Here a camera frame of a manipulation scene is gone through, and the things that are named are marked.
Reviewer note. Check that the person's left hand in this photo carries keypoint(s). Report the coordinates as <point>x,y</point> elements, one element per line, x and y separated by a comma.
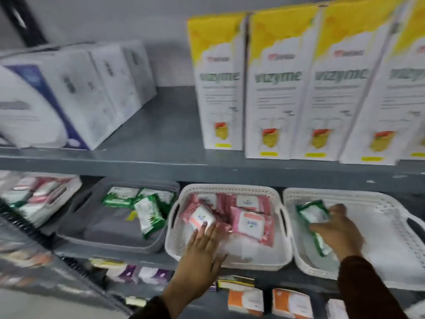
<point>197,262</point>

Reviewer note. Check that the person's right hand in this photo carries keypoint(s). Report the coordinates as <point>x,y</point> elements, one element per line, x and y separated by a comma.
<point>343,237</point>

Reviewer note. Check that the person's left thumb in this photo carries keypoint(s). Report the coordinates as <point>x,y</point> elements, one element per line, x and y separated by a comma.
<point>221,260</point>

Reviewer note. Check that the person's right thumb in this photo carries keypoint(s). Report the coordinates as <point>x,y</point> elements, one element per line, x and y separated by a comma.
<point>318,227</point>

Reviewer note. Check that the green wipes packet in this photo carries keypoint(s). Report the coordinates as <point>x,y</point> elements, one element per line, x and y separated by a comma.
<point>120,195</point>
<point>149,215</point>
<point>309,211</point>
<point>164,197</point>

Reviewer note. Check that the pink wipes packet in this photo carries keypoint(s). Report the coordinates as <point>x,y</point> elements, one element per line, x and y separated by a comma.
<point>250,224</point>
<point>189,207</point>
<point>202,216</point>
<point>249,202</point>

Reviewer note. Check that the person's right forearm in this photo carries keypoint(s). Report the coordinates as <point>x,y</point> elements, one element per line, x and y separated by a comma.
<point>365,289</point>

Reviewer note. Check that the person's left forearm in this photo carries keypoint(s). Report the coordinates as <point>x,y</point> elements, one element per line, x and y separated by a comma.
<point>172,304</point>

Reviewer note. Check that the white plastic basket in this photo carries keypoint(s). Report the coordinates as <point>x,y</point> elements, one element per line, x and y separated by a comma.
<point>378,235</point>
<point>232,252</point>

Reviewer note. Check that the dark small box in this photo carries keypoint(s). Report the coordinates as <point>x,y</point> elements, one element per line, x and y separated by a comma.
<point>235,283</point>

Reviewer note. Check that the orange and white box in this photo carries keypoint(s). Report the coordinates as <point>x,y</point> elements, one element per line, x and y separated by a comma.
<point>336,310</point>
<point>245,300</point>
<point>292,304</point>

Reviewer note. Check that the purple and white packet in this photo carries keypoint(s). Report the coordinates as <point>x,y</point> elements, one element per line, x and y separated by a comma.
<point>154,275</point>
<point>128,274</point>

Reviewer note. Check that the small pale yellow packet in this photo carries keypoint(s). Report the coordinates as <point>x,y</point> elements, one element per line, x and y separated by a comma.
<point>135,301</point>

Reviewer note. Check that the grey metal shelf unit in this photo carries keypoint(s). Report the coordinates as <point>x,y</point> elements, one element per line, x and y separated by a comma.
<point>166,162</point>

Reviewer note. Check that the yellow and white packet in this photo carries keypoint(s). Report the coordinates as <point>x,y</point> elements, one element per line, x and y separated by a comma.
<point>106,264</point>

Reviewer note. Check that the grey plastic basket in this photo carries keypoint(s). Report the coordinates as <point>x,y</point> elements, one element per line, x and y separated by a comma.
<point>106,225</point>

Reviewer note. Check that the yellow and white tall box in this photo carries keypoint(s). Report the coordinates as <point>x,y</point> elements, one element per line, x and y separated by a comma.
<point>381,122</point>
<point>275,96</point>
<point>335,96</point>
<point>219,89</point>

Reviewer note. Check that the grey side shelf rack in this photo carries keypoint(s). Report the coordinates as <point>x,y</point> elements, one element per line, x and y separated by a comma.
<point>39,262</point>

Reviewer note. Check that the pile of pink white packets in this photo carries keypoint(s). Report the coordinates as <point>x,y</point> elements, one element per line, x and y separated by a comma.
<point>36,192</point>

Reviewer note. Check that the white cardboard box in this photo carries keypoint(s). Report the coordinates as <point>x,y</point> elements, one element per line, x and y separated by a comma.
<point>141,73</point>
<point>113,83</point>

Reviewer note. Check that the white box with blue print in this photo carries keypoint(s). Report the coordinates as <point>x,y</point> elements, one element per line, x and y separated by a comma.
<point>49,102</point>

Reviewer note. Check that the black shelf post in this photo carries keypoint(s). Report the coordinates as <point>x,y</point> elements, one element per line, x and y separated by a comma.
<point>23,19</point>

